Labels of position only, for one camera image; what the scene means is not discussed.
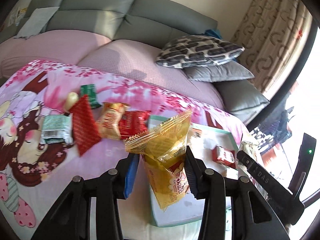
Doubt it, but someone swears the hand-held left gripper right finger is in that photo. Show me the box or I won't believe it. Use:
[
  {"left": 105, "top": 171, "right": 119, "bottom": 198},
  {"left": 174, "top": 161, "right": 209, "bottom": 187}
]
[{"left": 184, "top": 145, "right": 288, "bottom": 240}]

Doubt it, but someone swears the white and yellow object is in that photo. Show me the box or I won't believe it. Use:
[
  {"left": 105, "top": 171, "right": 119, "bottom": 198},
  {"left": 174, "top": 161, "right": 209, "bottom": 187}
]
[{"left": 10, "top": 7, "right": 28, "bottom": 25}]

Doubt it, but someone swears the yellow snack packet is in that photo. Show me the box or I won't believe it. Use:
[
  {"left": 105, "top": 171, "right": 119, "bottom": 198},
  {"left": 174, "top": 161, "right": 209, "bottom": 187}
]
[{"left": 124, "top": 109, "right": 193, "bottom": 212}]

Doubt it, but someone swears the shiny red snack packet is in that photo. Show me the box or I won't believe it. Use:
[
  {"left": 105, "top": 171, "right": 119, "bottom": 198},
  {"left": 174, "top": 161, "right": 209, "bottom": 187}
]
[{"left": 117, "top": 110, "right": 152, "bottom": 140}]

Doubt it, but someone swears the grey quilted pillow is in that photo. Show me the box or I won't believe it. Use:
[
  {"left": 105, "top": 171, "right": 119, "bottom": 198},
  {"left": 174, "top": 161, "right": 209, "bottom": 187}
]
[{"left": 184, "top": 60, "right": 255, "bottom": 83}]

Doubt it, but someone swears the black window frame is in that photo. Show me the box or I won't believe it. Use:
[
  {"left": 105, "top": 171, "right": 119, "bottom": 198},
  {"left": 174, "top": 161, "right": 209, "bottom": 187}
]
[{"left": 246, "top": 15, "right": 320, "bottom": 130}]

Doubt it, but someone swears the pale yellow jelly snack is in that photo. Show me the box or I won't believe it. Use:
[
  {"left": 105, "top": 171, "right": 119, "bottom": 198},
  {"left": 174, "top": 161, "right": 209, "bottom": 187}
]
[{"left": 64, "top": 92, "right": 79, "bottom": 113}]

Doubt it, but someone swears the black white patterned pillow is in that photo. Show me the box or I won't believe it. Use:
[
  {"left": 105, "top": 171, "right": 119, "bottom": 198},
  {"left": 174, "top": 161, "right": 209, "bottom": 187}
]
[{"left": 155, "top": 35, "right": 245, "bottom": 69}]

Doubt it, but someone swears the grey sofa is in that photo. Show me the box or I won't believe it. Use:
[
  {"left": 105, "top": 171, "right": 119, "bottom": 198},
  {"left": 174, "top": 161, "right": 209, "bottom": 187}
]
[{"left": 0, "top": 0, "right": 218, "bottom": 48}]

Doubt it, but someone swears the pink waffle sofa cover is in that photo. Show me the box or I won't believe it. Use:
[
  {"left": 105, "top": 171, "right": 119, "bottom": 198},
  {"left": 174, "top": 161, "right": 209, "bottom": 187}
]
[{"left": 0, "top": 29, "right": 225, "bottom": 110}]

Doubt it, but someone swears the flat red snack packet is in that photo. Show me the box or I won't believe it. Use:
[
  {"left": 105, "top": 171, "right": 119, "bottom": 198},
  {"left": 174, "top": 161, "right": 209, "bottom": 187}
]
[{"left": 72, "top": 94, "right": 102, "bottom": 157}]

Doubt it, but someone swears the dark grey piped cushion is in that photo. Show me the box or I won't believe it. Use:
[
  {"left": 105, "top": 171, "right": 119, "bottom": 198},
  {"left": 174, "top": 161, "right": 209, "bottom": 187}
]
[{"left": 214, "top": 79, "right": 270, "bottom": 117}]

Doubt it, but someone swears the teal-edged white cardboard box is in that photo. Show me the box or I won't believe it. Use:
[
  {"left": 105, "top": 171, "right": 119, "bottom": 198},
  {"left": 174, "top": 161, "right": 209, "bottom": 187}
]
[{"left": 147, "top": 115, "right": 240, "bottom": 228}]

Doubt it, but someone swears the pink printed blanket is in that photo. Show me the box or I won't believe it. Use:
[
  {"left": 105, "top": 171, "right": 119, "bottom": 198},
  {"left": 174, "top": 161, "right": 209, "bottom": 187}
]
[{"left": 0, "top": 59, "right": 250, "bottom": 240}]

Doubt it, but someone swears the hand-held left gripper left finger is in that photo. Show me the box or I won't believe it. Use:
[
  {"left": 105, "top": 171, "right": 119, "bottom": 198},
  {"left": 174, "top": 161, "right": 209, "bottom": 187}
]
[{"left": 30, "top": 152, "right": 140, "bottom": 240}]

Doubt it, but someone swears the blue cloth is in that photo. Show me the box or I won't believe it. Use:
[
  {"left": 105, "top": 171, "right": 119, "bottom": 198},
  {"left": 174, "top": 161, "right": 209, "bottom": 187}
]
[{"left": 204, "top": 29, "right": 222, "bottom": 38}]

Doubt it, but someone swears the red white snack packet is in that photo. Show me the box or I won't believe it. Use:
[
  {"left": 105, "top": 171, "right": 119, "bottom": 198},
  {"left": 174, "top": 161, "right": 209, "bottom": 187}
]
[{"left": 212, "top": 145, "right": 237, "bottom": 165}]

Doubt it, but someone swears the beige patterned curtain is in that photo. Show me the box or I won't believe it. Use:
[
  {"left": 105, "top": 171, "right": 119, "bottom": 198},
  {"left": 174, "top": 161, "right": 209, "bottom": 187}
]
[{"left": 230, "top": 0, "right": 313, "bottom": 93}]

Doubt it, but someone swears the green white snack packet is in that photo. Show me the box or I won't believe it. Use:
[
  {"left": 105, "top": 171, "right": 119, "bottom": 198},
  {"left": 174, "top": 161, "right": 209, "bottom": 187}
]
[{"left": 41, "top": 114, "right": 74, "bottom": 145}]

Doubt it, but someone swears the gold red snack packet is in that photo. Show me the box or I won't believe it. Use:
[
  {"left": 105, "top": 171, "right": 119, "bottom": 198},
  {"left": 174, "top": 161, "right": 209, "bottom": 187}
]
[{"left": 96, "top": 102, "right": 130, "bottom": 140}]

